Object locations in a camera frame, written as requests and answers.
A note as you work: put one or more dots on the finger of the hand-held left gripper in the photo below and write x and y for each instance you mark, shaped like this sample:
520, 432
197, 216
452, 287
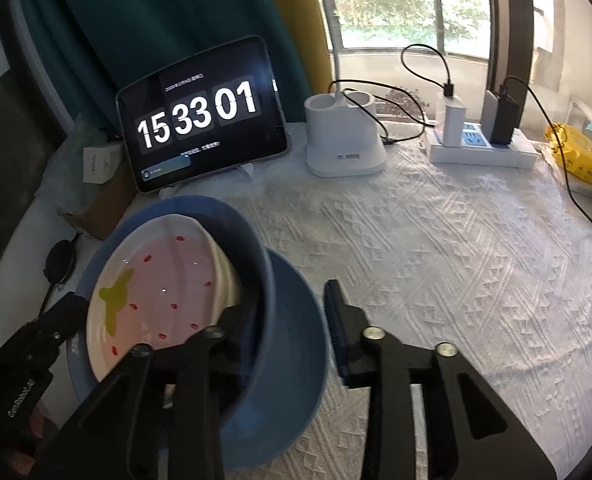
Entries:
66, 317

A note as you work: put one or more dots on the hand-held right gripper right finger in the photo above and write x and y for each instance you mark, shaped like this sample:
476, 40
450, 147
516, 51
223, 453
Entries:
333, 330

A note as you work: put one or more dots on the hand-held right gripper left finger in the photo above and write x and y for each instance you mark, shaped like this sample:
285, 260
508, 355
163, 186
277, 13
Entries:
211, 355

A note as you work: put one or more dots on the light blue plate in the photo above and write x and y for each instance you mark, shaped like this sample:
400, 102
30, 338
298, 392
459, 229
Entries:
296, 360

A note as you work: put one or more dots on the dark blue bowl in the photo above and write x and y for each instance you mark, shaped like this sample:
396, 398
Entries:
263, 320

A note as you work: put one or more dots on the white strawberry pattern bowl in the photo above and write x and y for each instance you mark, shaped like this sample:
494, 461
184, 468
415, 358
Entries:
166, 280

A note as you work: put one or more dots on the person's left hand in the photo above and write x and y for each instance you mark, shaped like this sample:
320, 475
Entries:
41, 425

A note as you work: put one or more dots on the black sunglasses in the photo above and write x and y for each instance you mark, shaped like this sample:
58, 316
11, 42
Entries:
58, 260

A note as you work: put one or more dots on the cardboard box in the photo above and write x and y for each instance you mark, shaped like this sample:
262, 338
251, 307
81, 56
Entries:
101, 210

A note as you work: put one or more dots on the white textured tablecloth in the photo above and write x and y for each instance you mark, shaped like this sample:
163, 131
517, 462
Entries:
425, 250

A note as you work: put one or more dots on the clear plastic bag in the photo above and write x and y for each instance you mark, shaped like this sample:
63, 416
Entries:
71, 170

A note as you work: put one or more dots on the small white box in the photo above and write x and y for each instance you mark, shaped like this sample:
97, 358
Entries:
101, 165

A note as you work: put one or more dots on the white desk lamp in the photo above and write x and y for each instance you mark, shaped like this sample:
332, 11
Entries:
343, 155

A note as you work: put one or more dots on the white power strip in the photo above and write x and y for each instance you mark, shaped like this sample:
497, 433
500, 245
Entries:
475, 157

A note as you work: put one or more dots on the white charger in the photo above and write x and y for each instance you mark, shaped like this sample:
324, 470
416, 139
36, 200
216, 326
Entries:
450, 120

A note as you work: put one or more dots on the tablet showing clock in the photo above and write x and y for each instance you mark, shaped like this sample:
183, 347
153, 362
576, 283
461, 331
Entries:
201, 110

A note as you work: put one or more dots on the black charger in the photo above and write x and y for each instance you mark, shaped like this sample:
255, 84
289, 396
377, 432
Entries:
505, 120

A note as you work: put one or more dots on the flat white box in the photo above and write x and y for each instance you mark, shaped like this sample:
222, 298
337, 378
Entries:
588, 190

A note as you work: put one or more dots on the yellow curtain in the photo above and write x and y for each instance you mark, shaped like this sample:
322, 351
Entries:
301, 35

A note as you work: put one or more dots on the yellow wipes packet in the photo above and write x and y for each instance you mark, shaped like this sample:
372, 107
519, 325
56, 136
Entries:
575, 155

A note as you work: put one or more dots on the teal curtain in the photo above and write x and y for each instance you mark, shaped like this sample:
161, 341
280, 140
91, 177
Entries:
151, 10

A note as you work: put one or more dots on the dark window frame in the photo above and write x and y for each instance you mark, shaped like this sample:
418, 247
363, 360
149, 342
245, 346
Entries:
515, 20

